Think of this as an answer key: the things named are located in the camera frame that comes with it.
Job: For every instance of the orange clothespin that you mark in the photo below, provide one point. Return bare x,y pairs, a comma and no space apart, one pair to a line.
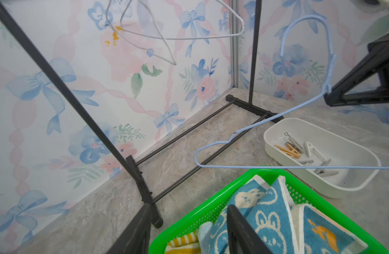
290,150

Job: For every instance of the white wire hanger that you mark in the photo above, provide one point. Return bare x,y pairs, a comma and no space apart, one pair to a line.
171,61

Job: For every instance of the white plastic bin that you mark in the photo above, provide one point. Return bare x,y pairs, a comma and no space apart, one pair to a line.
332,165

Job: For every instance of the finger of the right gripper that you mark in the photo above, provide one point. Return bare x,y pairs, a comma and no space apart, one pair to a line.
376,62

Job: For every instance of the yellow striped towel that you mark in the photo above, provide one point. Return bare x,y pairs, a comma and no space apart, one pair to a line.
187,244

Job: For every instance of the green plastic basket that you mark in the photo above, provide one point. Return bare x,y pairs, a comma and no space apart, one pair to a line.
210,209

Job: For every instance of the black clothes rack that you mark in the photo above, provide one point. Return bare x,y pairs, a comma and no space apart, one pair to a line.
49,158

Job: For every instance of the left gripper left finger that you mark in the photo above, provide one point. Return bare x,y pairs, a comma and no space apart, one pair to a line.
135,238

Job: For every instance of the teal patterned towel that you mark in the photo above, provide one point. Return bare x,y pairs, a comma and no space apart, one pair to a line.
289,228

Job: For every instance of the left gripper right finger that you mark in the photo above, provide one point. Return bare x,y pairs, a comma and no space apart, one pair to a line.
242,239

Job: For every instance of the grey clothespin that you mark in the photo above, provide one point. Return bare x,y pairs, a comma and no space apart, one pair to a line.
295,143

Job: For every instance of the white clothespin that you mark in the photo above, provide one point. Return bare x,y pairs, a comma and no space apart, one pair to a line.
310,149

